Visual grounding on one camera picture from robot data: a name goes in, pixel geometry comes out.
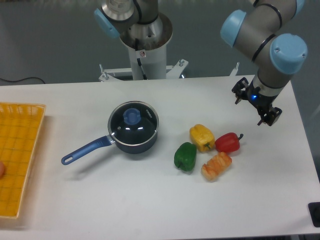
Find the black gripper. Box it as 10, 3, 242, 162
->
231, 77, 283, 127

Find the glass lid blue knob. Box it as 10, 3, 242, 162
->
107, 101, 160, 146

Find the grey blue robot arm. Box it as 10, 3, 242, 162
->
94, 0, 308, 126

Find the red bell pepper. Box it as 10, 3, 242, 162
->
215, 132, 244, 153

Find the yellow bell pepper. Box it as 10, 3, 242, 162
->
189, 124, 215, 152

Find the green bell pepper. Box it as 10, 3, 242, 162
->
174, 142, 197, 172

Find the black device table edge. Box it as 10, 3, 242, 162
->
308, 202, 320, 228

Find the dark blue saucepan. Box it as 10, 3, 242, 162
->
61, 100, 160, 165

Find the yellow woven basket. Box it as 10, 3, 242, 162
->
0, 102, 46, 219

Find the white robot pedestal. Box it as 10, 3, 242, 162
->
120, 13, 173, 80

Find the white metal base frame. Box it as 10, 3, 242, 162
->
98, 59, 241, 82

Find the black cable on floor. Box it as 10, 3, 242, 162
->
0, 76, 46, 84

